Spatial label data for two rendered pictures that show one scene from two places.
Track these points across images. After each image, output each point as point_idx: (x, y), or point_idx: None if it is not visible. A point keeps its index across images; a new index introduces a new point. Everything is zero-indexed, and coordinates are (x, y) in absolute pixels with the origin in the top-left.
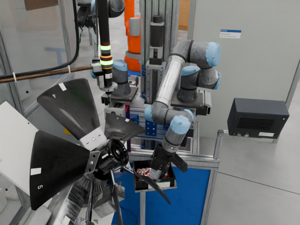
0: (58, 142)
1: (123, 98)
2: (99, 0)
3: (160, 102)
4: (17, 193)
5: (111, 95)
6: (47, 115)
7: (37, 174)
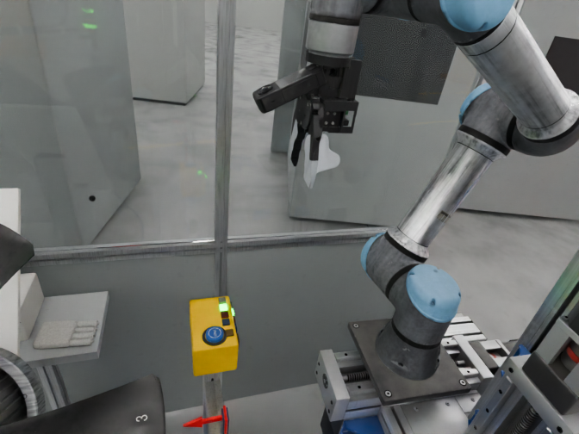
0: None
1: (375, 377)
2: None
3: None
4: (42, 340)
5: (370, 341)
6: (291, 269)
7: None
